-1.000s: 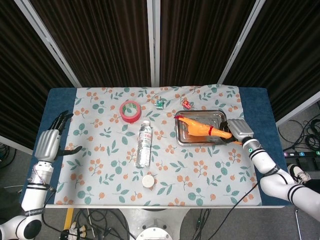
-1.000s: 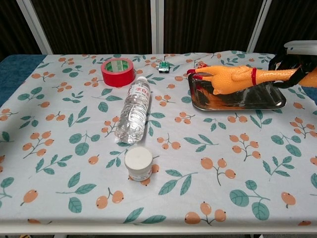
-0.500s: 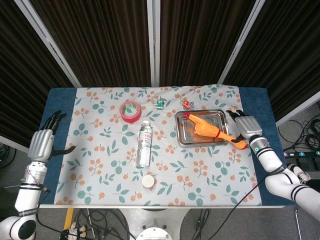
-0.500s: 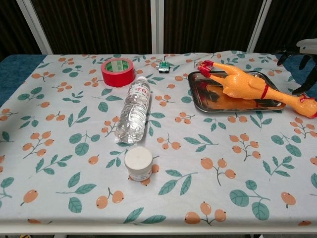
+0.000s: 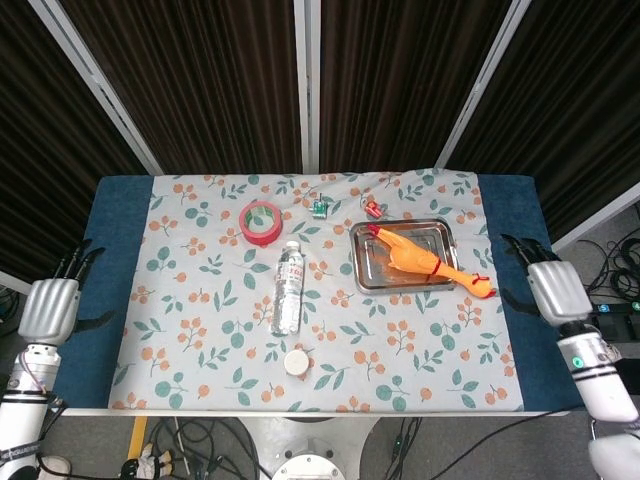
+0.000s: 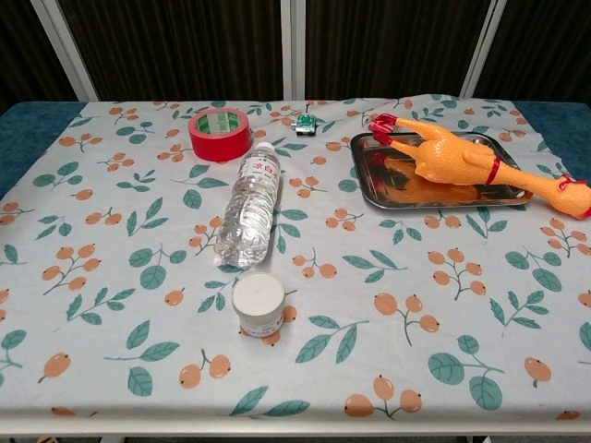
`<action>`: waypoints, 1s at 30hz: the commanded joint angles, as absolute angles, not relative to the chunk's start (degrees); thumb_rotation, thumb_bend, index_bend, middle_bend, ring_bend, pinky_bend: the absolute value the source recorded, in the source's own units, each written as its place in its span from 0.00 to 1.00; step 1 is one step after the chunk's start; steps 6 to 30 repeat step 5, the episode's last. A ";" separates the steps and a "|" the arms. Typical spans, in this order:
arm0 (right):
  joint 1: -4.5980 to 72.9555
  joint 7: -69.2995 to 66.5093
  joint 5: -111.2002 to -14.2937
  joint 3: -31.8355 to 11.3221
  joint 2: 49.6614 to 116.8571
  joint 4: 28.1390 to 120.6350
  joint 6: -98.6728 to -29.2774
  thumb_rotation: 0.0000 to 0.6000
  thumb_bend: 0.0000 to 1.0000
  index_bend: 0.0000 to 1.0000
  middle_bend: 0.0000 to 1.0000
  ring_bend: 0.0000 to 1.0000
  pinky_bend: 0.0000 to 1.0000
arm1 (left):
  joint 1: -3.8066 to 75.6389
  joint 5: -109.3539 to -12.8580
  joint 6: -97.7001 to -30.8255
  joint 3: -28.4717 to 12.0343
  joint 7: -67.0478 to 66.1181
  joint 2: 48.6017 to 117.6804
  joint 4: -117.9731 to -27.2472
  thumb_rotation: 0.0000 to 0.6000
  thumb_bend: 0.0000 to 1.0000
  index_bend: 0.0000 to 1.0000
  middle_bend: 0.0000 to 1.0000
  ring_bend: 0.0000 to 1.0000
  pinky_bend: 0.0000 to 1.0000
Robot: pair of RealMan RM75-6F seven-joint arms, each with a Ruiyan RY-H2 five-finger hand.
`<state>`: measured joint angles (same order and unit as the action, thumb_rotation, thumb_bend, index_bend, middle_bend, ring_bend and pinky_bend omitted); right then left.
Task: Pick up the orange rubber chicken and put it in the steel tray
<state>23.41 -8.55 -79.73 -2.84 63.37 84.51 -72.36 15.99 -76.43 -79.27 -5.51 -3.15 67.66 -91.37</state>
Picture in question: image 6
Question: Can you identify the orange rubber toy chicken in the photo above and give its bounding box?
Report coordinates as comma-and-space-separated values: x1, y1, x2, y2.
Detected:
368, 112, 591, 221

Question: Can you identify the small white lidded jar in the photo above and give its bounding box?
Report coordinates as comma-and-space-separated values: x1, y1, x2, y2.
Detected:
231, 272, 285, 338

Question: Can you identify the red tape roll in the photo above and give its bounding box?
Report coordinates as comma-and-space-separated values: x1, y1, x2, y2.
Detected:
187, 107, 254, 162

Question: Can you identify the small green toy car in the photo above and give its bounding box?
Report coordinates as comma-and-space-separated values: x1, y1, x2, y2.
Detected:
295, 103, 317, 138

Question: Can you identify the dark partition panel white frame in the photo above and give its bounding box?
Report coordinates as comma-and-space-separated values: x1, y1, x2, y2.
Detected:
0, 0, 93, 114
461, 0, 591, 103
293, 0, 498, 101
43, 0, 295, 102

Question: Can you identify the rectangular stainless steel tray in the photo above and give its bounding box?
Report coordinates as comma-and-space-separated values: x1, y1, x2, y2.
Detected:
349, 131, 536, 210

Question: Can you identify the clear plastic water bottle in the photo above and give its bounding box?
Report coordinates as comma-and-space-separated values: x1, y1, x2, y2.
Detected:
213, 141, 283, 269

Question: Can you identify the white metal table frame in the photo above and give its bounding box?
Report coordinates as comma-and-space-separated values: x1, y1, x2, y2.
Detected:
0, 414, 591, 443

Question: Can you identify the floral leaf fruit tablecloth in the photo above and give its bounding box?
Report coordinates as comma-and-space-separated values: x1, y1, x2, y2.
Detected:
0, 94, 591, 424

